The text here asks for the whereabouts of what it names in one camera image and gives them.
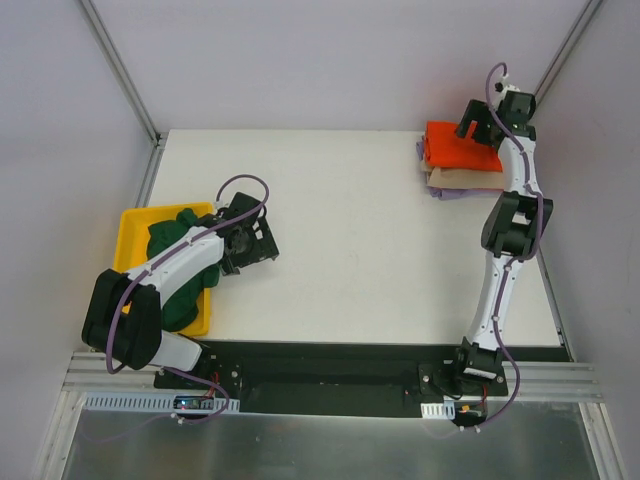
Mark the right aluminium frame post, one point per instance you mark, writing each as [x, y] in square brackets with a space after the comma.
[586, 16]

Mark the yellow plastic bin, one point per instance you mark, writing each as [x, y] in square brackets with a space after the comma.
[132, 241]

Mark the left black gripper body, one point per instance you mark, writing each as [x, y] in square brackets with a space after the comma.
[263, 240]

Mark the folded tan t-shirt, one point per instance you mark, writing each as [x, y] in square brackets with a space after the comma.
[462, 179]

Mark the aluminium frame post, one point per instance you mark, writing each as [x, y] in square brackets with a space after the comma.
[119, 70]
[586, 16]

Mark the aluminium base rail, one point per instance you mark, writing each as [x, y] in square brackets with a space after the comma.
[540, 381]

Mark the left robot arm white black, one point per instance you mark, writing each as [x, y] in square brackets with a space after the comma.
[124, 317]

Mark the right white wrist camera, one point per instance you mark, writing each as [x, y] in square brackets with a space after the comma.
[500, 89]

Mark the green t-shirt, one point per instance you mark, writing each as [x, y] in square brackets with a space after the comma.
[184, 255]

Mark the orange t-shirt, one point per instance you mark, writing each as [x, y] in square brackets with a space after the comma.
[443, 149]

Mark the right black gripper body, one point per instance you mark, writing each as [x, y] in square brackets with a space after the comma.
[473, 120]

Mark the white cable duct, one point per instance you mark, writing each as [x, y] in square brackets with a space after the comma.
[159, 403]
[438, 411]

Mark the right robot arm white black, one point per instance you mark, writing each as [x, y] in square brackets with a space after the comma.
[512, 232]

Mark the folded lavender t-shirt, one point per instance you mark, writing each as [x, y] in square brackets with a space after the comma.
[445, 194]

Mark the left aluminium frame post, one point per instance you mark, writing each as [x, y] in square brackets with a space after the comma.
[119, 70]

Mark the left white cable duct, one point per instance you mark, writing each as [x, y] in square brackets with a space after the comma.
[159, 403]

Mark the right white cable duct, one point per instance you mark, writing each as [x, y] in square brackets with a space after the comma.
[438, 411]

